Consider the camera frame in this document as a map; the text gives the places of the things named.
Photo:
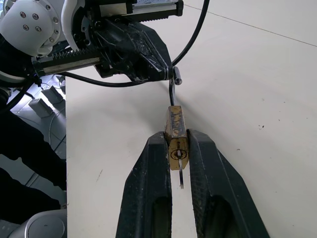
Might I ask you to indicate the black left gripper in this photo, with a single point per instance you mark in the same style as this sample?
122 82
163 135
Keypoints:
84 58

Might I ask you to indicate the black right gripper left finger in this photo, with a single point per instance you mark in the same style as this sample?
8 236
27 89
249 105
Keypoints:
146 178

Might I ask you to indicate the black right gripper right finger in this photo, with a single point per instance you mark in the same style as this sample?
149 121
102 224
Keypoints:
213 178

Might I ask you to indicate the silver padlock key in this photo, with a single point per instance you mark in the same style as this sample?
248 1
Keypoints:
182 173

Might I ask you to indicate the brass padlock with steel shackle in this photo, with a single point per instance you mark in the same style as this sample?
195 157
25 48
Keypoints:
177 124

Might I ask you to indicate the grey power adapter box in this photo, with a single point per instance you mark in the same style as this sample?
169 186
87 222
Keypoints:
50 94
39 106

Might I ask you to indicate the silver robot body shell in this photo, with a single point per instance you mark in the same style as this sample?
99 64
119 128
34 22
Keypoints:
42 225

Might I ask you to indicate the black robot body cover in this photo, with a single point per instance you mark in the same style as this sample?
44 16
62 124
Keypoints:
19 148

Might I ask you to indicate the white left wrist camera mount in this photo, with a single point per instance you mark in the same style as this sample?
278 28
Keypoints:
67 27

